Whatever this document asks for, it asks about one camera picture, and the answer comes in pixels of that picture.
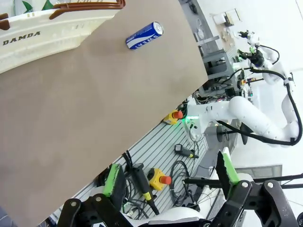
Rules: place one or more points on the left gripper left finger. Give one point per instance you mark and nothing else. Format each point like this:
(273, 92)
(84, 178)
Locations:
(116, 182)

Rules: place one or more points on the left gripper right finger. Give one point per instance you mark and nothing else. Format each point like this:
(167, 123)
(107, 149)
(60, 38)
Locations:
(225, 172)

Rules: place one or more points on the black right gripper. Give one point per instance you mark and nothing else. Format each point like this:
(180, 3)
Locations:
(257, 59)

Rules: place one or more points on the blue Sweat drink can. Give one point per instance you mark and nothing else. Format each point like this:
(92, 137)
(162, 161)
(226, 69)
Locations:
(144, 35)

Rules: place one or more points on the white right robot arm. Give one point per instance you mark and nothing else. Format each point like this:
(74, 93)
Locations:
(248, 116)

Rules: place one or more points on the black rod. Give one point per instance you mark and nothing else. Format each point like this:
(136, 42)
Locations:
(201, 182)

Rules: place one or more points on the grey metal equipment rack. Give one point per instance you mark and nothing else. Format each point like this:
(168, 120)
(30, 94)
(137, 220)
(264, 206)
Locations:
(213, 59)

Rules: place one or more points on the yellow emergency stop button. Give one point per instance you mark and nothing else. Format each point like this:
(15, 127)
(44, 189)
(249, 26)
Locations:
(171, 119)
(155, 179)

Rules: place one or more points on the cream crate with brown rim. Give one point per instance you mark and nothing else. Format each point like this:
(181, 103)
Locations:
(47, 42)

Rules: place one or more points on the black handheld enabling switch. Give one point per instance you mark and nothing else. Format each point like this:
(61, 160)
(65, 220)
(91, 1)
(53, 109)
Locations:
(180, 149)
(142, 179)

